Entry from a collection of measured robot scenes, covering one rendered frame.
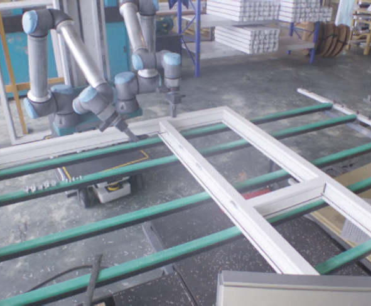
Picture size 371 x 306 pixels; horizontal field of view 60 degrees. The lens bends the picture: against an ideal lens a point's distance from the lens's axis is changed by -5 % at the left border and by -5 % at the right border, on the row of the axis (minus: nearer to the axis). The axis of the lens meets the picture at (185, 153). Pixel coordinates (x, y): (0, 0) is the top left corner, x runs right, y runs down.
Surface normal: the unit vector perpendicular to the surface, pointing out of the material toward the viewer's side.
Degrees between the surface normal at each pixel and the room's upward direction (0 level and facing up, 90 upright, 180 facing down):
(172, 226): 0
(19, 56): 90
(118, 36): 90
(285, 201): 90
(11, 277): 0
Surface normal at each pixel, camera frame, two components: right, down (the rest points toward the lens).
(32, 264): 0.00, -0.87
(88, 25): 0.55, 0.42
